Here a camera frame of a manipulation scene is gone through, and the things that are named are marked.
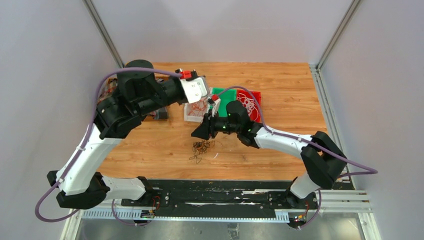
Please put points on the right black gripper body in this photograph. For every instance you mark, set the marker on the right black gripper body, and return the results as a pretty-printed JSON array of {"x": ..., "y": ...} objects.
[{"x": 222, "y": 125}]

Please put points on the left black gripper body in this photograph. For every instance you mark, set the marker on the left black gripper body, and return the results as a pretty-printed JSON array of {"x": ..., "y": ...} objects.
[{"x": 170, "y": 89}]

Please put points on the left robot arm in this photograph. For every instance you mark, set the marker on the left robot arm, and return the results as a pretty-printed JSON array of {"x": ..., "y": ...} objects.
[{"x": 141, "y": 89}]

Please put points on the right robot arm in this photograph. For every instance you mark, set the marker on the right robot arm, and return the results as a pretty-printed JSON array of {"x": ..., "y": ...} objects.
[{"x": 322, "y": 158}]

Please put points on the white plastic bin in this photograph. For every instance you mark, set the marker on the white plastic bin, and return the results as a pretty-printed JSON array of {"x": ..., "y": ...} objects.
[{"x": 194, "y": 112}]

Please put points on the red plastic bin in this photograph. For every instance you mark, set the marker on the red plastic bin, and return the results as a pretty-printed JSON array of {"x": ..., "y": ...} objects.
[{"x": 252, "y": 103}]

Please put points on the wooden tray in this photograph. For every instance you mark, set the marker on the wooden tray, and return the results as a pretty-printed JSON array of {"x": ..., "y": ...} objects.
[{"x": 155, "y": 116}]

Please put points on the green plastic bin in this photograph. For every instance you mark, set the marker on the green plastic bin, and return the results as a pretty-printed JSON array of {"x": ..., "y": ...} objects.
[{"x": 225, "y": 98}]

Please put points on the plaid flannel shirt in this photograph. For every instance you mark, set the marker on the plaid flannel shirt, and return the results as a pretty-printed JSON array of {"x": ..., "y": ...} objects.
[{"x": 109, "y": 89}]

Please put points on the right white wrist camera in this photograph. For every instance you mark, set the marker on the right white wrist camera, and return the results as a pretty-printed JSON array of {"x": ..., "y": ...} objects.
[{"x": 214, "y": 102}]

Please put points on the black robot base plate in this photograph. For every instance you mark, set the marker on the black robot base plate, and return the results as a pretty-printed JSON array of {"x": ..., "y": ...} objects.
[{"x": 215, "y": 198}]

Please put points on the aluminium frame rail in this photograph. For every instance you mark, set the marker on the aluminium frame rail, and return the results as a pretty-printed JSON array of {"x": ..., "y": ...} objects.
[{"x": 340, "y": 215}]

